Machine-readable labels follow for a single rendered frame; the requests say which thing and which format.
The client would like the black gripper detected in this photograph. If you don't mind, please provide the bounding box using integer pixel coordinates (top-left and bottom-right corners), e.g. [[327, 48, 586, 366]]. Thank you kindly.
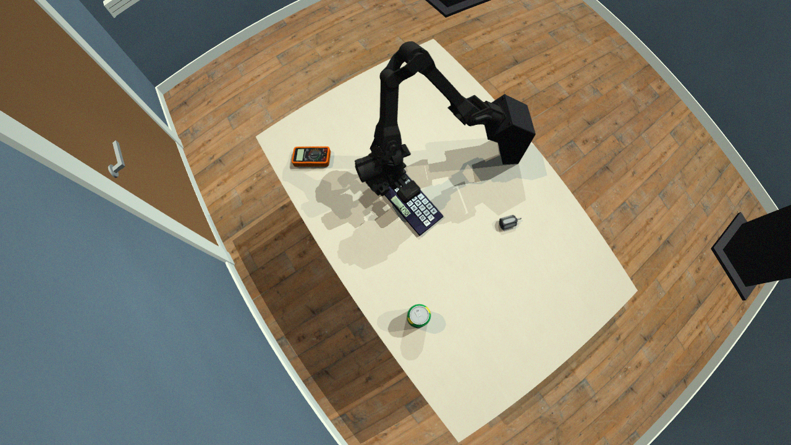
[[383, 163, 420, 203]]

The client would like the orange digital multimeter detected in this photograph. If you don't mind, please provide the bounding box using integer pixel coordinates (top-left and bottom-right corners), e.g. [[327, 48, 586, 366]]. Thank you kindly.
[[292, 146, 331, 167]]

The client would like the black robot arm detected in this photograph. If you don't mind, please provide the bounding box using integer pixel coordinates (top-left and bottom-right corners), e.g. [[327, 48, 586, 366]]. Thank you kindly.
[[355, 41, 507, 196]]

